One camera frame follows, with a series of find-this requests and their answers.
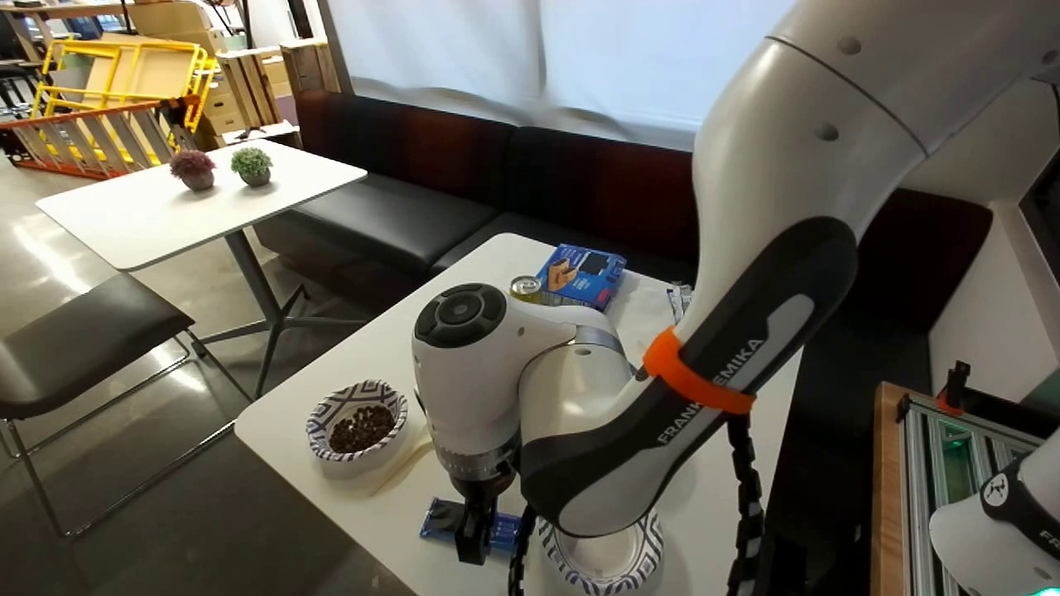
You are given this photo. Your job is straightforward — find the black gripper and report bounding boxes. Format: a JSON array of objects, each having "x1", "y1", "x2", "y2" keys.
[{"x1": 443, "y1": 443, "x2": 524, "y2": 571}]

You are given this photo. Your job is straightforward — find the blue chocolate bar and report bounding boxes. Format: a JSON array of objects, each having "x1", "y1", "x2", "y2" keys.
[{"x1": 418, "y1": 497, "x2": 530, "y2": 561}]

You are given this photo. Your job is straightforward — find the blue zigzag paper plate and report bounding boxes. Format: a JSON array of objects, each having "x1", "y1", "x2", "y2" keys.
[{"x1": 533, "y1": 511, "x2": 670, "y2": 596}]

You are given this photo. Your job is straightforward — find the cream plastic spoon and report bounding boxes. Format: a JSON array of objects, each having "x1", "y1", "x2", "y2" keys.
[{"x1": 378, "y1": 423, "x2": 426, "y2": 466}]

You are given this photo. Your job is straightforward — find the patterned paper bowl brown food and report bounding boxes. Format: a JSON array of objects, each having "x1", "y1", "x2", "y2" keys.
[{"x1": 305, "y1": 376, "x2": 415, "y2": 477}]

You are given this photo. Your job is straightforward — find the blue cookie box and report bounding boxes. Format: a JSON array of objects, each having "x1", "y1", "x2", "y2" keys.
[{"x1": 533, "y1": 242, "x2": 629, "y2": 318}]

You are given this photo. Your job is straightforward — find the black upholstered bench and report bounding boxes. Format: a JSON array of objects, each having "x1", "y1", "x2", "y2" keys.
[{"x1": 256, "y1": 89, "x2": 997, "y2": 477}]

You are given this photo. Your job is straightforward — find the wooden framed metal cabinet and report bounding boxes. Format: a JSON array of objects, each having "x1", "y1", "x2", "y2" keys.
[{"x1": 869, "y1": 376, "x2": 1047, "y2": 596}]

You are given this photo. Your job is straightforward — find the white side table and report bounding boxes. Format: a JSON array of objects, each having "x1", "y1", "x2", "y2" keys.
[{"x1": 33, "y1": 139, "x2": 372, "y2": 402}]

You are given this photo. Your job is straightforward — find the dark red ball plant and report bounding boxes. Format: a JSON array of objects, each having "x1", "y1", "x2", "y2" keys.
[{"x1": 167, "y1": 145, "x2": 219, "y2": 196}]

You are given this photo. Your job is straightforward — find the white window blind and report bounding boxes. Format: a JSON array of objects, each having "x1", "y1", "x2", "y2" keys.
[{"x1": 326, "y1": 0, "x2": 800, "y2": 160}]

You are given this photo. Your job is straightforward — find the wooden drawer cabinet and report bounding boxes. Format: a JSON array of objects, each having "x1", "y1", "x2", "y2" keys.
[{"x1": 202, "y1": 44, "x2": 335, "y2": 142}]

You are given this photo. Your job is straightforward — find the white black cap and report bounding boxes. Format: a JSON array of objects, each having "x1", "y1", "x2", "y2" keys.
[{"x1": 928, "y1": 426, "x2": 1060, "y2": 596}]

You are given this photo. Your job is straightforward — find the yellow metal rack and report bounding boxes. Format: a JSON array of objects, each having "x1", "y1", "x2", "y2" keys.
[{"x1": 31, "y1": 34, "x2": 226, "y2": 137}]

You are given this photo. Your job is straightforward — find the orange cable strap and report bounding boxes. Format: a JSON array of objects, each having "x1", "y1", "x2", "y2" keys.
[{"x1": 640, "y1": 327, "x2": 758, "y2": 418}]

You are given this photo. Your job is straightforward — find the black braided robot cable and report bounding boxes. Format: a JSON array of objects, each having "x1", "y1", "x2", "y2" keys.
[{"x1": 503, "y1": 412, "x2": 770, "y2": 596}]

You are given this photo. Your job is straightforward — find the black metal frame chair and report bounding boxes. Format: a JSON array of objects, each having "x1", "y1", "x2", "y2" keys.
[{"x1": 0, "y1": 273, "x2": 256, "y2": 544}]

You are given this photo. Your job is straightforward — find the black bracket with red part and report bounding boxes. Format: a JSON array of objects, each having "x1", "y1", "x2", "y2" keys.
[{"x1": 935, "y1": 360, "x2": 1060, "y2": 439}]

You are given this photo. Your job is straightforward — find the orange slatted frame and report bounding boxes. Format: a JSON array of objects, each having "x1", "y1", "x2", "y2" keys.
[{"x1": 0, "y1": 100, "x2": 186, "y2": 181}]

